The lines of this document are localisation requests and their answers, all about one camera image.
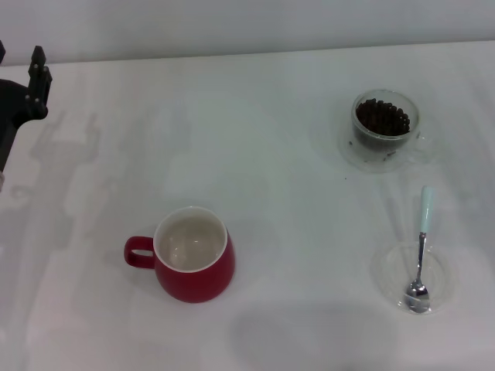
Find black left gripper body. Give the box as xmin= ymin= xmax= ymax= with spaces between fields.
xmin=0 ymin=79 xmax=39 ymax=171

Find coffee beans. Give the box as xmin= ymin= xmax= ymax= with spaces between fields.
xmin=355 ymin=97 xmax=411 ymax=138

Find double-walled glass cup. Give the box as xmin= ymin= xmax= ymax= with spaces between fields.
xmin=338 ymin=88 xmax=437 ymax=174

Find clear glass saucer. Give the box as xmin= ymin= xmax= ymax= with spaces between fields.
xmin=371 ymin=242 xmax=456 ymax=316

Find metal spoon light blue handle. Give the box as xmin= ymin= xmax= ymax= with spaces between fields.
xmin=403 ymin=185 xmax=438 ymax=314

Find red mug white inside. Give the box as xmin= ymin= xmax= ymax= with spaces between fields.
xmin=123 ymin=206 xmax=236 ymax=304

